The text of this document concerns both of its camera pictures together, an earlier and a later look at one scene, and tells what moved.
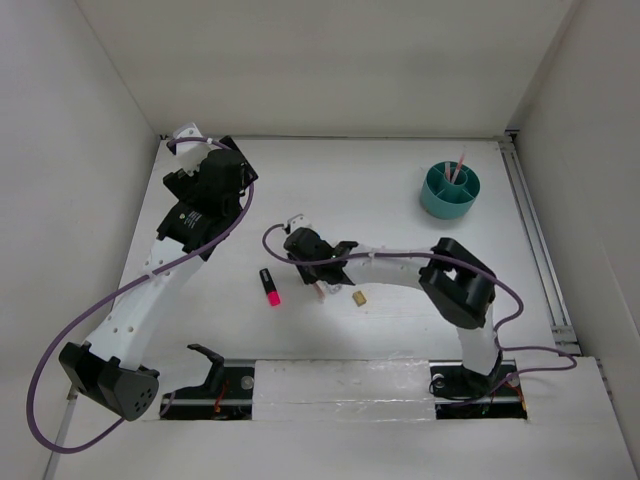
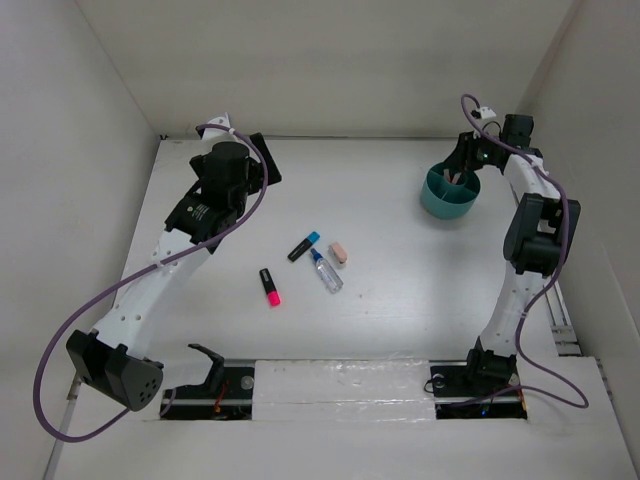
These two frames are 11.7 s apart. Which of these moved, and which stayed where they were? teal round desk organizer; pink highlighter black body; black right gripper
Moved: black right gripper
Stayed: teal round desk organizer; pink highlighter black body
